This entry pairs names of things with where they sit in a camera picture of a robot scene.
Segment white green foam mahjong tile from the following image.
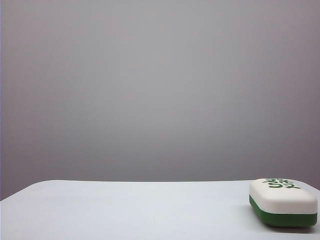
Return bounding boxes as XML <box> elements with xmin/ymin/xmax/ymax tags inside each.
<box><xmin>248</xmin><ymin>177</ymin><xmax>318</xmax><ymax>228</ymax></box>

